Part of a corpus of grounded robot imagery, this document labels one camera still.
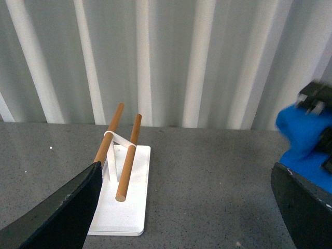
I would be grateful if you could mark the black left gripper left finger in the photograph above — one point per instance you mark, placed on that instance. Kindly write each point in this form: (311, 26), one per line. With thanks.
(63, 219)

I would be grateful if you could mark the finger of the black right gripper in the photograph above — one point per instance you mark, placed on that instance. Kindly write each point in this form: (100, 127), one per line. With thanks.
(304, 206)

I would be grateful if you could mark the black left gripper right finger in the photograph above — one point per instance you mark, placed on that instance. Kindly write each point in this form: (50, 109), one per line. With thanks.
(310, 98)

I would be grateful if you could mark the silver black second gripper body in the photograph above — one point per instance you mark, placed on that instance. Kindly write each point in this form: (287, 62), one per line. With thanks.
(324, 144)

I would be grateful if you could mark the blue microfiber cloth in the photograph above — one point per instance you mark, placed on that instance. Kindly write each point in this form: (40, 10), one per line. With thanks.
(303, 131)

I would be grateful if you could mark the white towel rack stand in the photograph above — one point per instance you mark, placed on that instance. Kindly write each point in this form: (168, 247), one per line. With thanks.
(125, 169)

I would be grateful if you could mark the white pleated curtain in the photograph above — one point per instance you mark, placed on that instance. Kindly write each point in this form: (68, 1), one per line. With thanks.
(191, 64)

